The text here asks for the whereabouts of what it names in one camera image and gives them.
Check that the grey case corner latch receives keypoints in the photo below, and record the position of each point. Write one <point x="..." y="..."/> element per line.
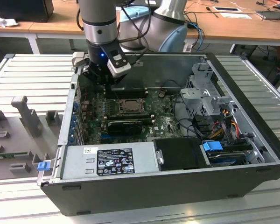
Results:
<point x="77" y="58"/>

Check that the round coin battery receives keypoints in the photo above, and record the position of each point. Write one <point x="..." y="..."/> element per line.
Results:
<point x="162" y="93"/>

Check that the black graphics card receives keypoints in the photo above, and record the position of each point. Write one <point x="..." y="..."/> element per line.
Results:
<point x="124" y="128"/>

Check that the crumpled white paper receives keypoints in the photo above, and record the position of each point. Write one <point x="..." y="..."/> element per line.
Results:
<point x="4" y="22"/>

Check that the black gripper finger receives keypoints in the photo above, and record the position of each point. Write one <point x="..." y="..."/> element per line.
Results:
<point x="110" y="92"/>
<point x="94" y="74"/>

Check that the dark notebook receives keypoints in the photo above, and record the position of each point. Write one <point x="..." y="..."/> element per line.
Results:
<point x="270" y="15"/>

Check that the silver metal disk bay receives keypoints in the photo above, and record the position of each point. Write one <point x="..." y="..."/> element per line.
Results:
<point x="200" y="95"/>

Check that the CPU socket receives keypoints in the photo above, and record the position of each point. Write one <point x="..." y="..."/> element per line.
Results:
<point x="131" y="113"/>

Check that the silver power supply unit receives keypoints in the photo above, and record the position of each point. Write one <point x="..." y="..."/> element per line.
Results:
<point x="77" y="161"/>

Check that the black plastic shroud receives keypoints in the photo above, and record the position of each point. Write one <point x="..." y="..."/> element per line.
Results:
<point x="179" y="154"/>

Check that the silver CPU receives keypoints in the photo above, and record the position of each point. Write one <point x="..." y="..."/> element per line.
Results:
<point x="132" y="105"/>

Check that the white desk grommet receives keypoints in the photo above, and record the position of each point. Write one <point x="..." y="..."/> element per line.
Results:
<point x="226" y="9"/>

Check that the green motherboard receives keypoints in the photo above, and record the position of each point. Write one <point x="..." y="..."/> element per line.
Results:
<point x="163" y="121"/>

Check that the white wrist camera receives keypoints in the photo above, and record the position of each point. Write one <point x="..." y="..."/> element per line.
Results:
<point x="119" y="68"/>

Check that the blue case latch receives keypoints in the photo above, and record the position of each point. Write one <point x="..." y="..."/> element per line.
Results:
<point x="43" y="166"/>

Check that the black RAM slot bank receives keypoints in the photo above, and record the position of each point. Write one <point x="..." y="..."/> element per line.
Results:
<point x="130" y="93"/>
<point x="130" y="116"/>

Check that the black open PC case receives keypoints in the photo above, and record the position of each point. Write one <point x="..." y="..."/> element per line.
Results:
<point x="154" y="198"/>

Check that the black box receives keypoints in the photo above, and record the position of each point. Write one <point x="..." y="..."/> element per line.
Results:
<point x="21" y="9"/>

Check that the hard disk in blue carrier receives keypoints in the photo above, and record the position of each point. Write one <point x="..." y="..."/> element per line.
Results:
<point x="212" y="147"/>

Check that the grey parts rack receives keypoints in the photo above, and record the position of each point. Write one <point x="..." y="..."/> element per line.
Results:
<point x="18" y="130"/>

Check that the blue expansion slot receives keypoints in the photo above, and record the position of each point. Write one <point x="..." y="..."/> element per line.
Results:
<point x="105" y="137"/>

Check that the green circuit board strip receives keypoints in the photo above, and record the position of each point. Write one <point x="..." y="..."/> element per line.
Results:
<point x="9" y="154"/>

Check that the wooden desk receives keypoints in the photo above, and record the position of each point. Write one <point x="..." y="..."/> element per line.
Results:
<point x="60" y="21"/>

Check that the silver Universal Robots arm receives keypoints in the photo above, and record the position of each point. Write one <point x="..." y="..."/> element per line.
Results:
<point x="98" y="18"/>

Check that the white paper sheet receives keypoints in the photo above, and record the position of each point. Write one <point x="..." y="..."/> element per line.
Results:
<point x="235" y="15"/>

